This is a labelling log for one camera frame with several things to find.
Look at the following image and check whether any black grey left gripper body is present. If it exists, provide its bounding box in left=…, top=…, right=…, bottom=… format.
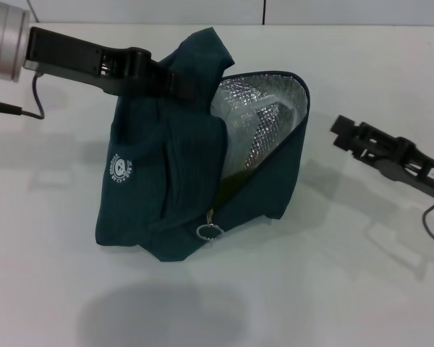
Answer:
left=23, top=26, right=157, bottom=96

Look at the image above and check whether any grey left arm cable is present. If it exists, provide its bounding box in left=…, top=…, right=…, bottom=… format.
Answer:
left=0, top=73, right=46, bottom=121

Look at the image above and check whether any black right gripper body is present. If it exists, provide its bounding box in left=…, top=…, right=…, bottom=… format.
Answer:
left=386, top=139, right=434, bottom=200

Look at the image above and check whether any dark teal insulated lunch bag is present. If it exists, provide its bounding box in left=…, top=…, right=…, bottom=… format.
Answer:
left=95, top=27, right=311, bottom=263

